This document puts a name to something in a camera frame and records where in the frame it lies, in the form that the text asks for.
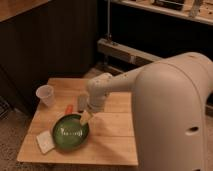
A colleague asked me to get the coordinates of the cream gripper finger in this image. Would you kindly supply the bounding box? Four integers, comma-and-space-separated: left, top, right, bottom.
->
80, 111, 93, 126

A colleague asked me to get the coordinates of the metal vertical pole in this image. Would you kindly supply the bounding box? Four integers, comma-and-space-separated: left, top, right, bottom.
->
107, 0, 111, 42

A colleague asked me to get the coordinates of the white sponge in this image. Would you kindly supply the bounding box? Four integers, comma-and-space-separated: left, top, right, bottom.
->
36, 131, 55, 154

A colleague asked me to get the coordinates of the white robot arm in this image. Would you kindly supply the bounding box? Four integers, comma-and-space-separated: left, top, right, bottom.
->
80, 52, 213, 171

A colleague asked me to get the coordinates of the grey baseboard rail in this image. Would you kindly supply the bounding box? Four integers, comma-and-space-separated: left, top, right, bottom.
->
97, 38, 161, 66

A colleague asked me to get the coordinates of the dark grey rectangular block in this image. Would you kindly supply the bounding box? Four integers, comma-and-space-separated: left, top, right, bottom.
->
77, 95, 87, 112

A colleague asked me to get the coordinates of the green ceramic bowl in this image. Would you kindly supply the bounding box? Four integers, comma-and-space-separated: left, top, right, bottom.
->
52, 114, 90, 151

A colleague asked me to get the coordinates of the clear plastic cup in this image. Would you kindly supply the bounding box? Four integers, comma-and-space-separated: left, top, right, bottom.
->
36, 85, 55, 107

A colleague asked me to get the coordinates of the small orange object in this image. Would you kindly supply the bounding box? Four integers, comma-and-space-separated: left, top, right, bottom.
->
65, 105, 73, 114

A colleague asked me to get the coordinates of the wooden table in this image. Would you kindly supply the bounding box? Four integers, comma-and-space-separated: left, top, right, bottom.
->
17, 78, 138, 166

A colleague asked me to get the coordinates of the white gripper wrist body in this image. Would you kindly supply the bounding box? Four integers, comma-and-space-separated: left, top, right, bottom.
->
87, 97, 106, 113

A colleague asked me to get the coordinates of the wooden shelf with items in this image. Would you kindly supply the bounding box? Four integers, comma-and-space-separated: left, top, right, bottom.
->
112, 0, 213, 26

